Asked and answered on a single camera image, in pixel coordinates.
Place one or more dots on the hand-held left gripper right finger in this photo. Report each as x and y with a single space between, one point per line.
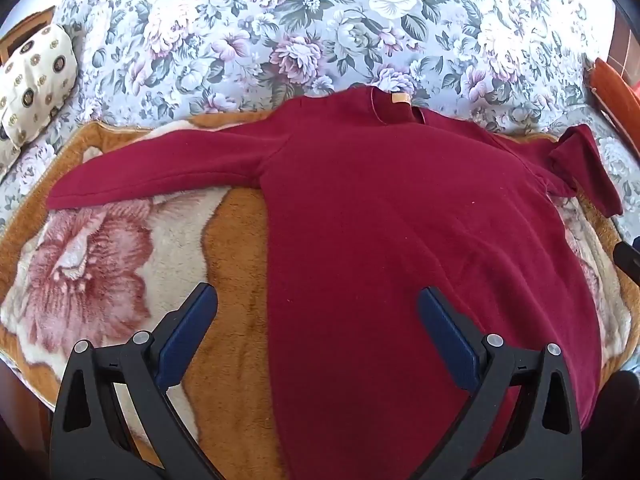
447 332

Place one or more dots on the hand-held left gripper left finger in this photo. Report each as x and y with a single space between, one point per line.
186 332

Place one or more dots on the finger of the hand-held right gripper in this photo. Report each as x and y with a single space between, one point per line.
629 261

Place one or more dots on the dark red sweater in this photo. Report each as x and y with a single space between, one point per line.
375 210

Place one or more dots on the orange cream flower plush blanket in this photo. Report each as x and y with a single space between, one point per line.
125 260

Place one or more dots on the cream pillow with dark medallions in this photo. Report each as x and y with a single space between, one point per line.
35 75

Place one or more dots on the floral bed sheet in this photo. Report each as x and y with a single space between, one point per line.
300 35

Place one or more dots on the wooden chair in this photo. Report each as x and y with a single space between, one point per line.
15 44

